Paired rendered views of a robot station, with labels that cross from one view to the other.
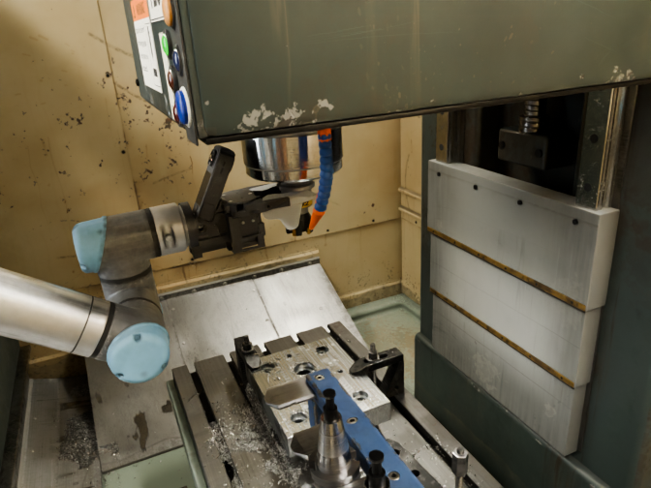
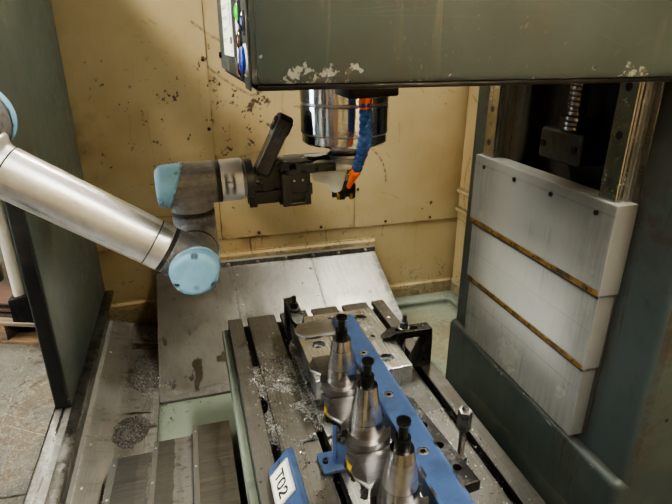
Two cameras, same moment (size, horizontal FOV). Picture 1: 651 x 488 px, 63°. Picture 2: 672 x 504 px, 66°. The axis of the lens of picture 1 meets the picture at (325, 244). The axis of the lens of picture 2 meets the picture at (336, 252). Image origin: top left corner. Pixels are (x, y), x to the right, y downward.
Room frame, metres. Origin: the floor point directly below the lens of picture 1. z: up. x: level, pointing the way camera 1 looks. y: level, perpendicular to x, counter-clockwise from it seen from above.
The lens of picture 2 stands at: (-0.12, -0.06, 1.68)
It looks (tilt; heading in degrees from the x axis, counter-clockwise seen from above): 22 degrees down; 7
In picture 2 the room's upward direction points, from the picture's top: straight up
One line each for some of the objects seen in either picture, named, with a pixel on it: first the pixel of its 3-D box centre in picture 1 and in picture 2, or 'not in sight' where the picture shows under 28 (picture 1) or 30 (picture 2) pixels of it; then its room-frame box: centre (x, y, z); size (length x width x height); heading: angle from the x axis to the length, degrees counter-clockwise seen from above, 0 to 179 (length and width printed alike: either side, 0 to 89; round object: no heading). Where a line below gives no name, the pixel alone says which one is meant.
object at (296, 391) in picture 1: (287, 394); (314, 329); (0.66, 0.07, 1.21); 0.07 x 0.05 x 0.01; 113
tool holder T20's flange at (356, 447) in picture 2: not in sight; (365, 436); (0.40, -0.04, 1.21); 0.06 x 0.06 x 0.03
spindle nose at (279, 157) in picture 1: (292, 133); (344, 108); (0.85, 0.04, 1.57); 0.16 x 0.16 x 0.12
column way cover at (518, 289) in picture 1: (498, 294); (525, 282); (1.02, -0.37, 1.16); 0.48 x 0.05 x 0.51; 23
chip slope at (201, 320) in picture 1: (237, 358); (287, 324); (1.46, 0.31, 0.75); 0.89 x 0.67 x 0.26; 113
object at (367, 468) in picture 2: not in sight; (380, 468); (0.35, -0.06, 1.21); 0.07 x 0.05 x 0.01; 113
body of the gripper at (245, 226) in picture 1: (223, 222); (278, 179); (0.80, 0.16, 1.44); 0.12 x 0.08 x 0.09; 113
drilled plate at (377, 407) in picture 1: (313, 389); (346, 348); (0.99, 0.05, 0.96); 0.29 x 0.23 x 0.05; 23
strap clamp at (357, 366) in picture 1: (376, 370); (405, 340); (1.03, -0.10, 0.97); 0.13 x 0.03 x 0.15; 113
